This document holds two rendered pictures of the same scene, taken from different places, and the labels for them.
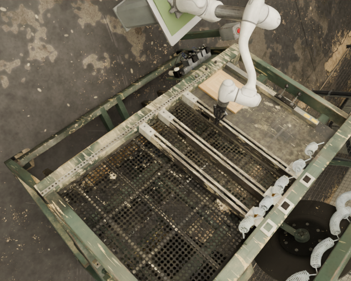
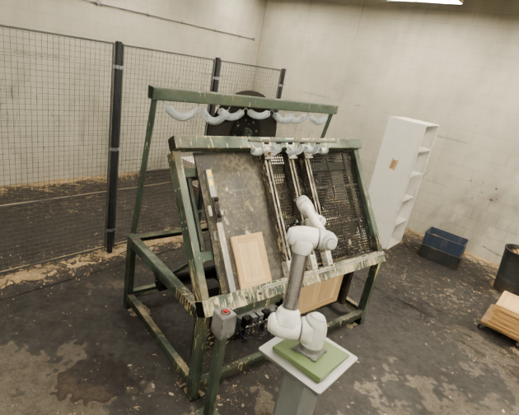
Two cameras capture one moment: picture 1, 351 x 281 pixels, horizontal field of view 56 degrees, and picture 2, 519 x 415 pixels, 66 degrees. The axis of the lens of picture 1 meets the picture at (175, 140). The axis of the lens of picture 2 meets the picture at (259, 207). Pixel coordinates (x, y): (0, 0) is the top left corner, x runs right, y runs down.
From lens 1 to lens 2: 393 cm
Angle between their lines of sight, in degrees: 73
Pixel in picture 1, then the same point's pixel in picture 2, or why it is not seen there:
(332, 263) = (266, 104)
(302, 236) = (249, 132)
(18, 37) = (391, 397)
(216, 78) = (252, 279)
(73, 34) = (344, 403)
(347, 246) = (251, 100)
